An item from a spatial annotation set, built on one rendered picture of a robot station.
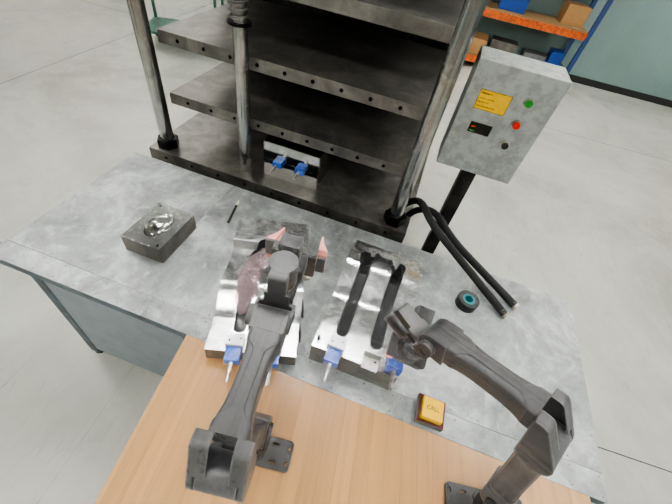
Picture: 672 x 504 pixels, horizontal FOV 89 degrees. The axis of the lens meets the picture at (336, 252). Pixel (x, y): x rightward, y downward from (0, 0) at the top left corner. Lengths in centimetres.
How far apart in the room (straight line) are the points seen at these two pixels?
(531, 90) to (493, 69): 15
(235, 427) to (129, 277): 86
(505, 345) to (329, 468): 72
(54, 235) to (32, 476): 101
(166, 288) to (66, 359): 104
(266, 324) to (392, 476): 58
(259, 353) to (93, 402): 151
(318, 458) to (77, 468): 122
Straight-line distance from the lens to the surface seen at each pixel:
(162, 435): 107
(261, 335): 65
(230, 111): 168
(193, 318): 119
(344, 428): 105
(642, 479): 259
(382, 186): 178
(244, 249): 125
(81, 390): 212
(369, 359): 107
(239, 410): 60
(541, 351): 144
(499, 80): 140
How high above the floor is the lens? 180
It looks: 47 degrees down
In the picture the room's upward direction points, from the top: 13 degrees clockwise
